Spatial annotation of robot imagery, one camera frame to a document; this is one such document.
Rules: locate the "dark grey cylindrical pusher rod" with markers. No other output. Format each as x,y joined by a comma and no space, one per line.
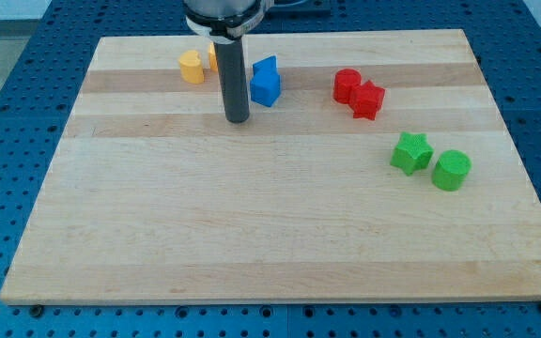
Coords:
233,82

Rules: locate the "red star block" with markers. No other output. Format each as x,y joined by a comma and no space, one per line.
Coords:
366,100

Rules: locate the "green star block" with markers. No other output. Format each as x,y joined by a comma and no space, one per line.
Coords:
411,153

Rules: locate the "yellow block behind rod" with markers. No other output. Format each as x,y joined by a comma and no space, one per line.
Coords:
213,65

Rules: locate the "blue block at rear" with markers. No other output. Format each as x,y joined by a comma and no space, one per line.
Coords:
267,64

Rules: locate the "yellow heart block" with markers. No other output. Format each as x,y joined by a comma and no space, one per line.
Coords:
191,67

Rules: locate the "blue cube block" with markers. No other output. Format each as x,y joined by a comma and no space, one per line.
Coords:
265,87

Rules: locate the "red cylinder block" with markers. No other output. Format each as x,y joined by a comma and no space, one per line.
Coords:
345,80

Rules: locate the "light wooden board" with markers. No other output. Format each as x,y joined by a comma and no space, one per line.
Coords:
153,197

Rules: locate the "green cylinder block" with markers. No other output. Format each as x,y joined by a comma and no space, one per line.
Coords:
451,170

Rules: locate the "blue perforated table frame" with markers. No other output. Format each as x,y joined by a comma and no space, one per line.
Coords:
36,100

